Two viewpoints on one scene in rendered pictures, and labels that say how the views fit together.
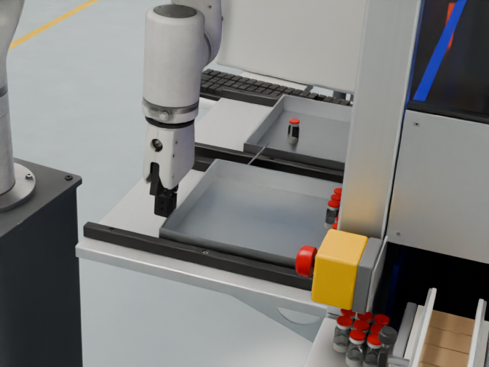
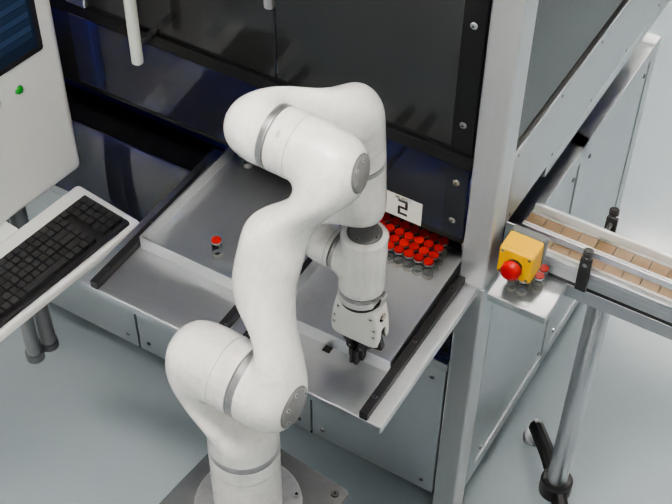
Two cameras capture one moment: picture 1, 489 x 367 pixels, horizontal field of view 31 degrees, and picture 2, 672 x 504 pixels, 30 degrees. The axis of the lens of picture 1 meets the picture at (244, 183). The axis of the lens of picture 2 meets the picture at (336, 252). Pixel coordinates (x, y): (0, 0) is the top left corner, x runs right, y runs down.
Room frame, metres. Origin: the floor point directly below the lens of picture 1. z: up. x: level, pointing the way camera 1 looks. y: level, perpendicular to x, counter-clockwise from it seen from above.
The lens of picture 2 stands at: (0.90, 1.59, 2.77)
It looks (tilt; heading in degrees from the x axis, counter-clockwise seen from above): 46 degrees down; 283
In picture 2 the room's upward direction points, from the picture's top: 1 degrees clockwise
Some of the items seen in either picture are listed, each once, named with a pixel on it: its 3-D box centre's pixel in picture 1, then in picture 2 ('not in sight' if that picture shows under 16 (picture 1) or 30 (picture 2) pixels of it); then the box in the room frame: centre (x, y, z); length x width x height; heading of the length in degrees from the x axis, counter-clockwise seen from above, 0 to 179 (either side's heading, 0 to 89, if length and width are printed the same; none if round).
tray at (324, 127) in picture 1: (348, 141); (238, 215); (1.53, -0.19, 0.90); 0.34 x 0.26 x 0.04; 73
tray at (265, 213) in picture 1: (287, 221); (373, 284); (1.22, -0.07, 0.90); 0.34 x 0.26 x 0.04; 74
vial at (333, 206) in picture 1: (332, 215); not in sight; (1.23, -0.15, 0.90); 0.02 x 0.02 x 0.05
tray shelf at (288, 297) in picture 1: (287, 184); (289, 276); (1.39, -0.08, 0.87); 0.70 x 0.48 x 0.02; 163
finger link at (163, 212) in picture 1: (161, 201); (365, 350); (1.19, 0.13, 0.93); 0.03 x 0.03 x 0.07; 73
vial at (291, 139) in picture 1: (293, 132); (217, 247); (1.55, -0.09, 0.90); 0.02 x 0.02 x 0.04
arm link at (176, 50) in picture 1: (174, 53); (360, 257); (1.20, 0.11, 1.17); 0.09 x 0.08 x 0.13; 161
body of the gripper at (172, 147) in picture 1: (168, 143); (359, 313); (1.20, 0.12, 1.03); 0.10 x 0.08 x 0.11; 163
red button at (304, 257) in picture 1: (311, 262); (511, 269); (0.95, -0.09, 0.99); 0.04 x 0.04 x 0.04; 73
